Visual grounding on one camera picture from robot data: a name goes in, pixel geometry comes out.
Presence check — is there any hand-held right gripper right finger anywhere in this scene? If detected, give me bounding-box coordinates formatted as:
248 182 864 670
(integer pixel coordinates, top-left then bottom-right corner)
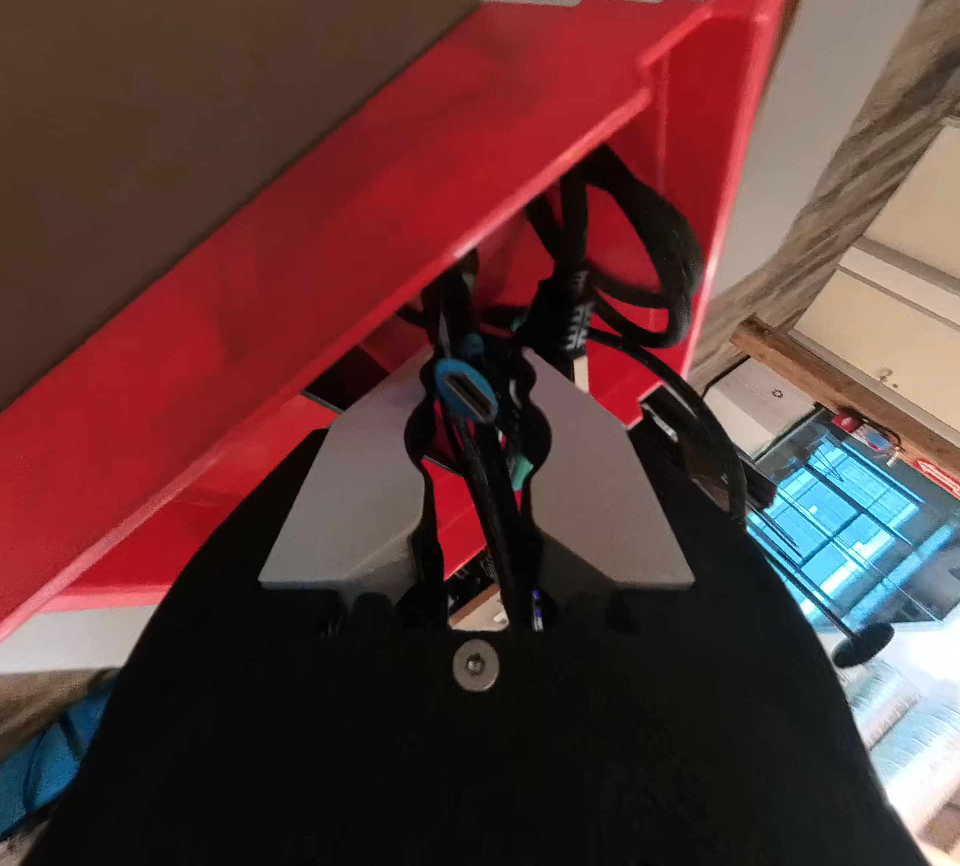
517 348 697 593

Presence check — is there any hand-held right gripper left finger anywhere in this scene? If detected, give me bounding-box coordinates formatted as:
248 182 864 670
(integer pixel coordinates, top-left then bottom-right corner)
257 356 451 593

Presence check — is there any short black hub cable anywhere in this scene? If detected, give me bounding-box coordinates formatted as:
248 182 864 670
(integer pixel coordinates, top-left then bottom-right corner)
585 326 751 522

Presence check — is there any red plastic bin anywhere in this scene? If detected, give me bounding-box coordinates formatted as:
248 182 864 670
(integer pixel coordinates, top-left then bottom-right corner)
0 0 789 642

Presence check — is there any thick black switch cable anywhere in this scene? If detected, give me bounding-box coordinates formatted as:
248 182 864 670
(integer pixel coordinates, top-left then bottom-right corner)
517 144 708 375

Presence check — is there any white recycling cabinet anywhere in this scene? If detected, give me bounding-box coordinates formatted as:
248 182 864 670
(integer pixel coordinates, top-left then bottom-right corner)
705 359 822 462

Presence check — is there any red fire extinguisher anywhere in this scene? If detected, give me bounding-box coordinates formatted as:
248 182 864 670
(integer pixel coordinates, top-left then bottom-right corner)
831 412 905 465

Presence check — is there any black round-base stand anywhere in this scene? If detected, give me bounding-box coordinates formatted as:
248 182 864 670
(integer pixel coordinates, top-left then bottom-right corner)
750 528 897 668

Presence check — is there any white double door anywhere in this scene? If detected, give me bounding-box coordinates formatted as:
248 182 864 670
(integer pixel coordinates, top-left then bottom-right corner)
787 123 960 409

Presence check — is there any wooden post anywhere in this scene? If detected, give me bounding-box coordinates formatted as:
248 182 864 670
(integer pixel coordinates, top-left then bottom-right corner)
731 317 960 480

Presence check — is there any red wall sign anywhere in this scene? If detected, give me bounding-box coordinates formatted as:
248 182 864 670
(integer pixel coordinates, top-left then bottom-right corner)
916 459 960 499

